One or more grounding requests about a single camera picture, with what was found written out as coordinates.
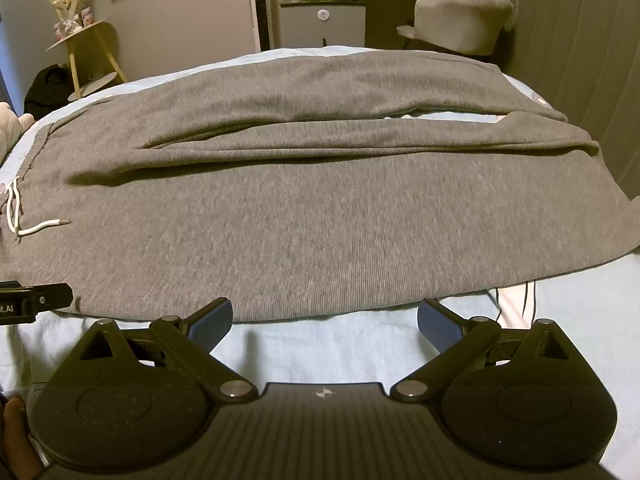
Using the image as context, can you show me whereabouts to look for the yellow leg side table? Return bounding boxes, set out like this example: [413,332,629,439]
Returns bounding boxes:
[46,20,128,102]

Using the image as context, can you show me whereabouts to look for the white pants drawstring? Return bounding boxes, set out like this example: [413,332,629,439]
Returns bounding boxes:
[4,177,72,238]

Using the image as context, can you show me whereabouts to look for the operator hand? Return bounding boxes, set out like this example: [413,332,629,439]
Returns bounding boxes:
[1,396,46,480]

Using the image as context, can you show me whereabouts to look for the grey scalloped chair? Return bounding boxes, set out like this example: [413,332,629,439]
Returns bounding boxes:
[396,0,514,58]

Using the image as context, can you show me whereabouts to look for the grey sweatpants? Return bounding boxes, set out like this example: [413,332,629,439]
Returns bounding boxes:
[1,51,639,321]

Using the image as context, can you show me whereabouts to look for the paper bouquet cone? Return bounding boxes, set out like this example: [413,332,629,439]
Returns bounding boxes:
[48,0,94,41]

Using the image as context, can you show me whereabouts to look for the light blue bed sheet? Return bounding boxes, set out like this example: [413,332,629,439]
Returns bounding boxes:
[1,48,639,479]

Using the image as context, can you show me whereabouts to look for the grey bedside cabinet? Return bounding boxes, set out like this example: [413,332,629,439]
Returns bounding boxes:
[280,0,366,48]

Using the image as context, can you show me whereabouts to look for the grey pleated curtain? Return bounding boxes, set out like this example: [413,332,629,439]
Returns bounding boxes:
[501,0,639,197]

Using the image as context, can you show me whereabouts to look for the black bag on floor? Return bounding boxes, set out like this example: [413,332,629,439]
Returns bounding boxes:
[24,64,75,120]

